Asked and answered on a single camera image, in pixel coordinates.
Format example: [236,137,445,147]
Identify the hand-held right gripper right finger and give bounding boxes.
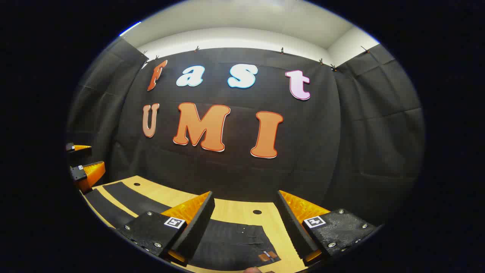
[274,190,378,267]

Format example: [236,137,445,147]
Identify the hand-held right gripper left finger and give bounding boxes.
[117,191,216,267]

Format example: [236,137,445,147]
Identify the dark denim jeans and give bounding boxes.
[83,181,282,271]

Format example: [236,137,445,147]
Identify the black backdrop cloth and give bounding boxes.
[66,38,424,224]

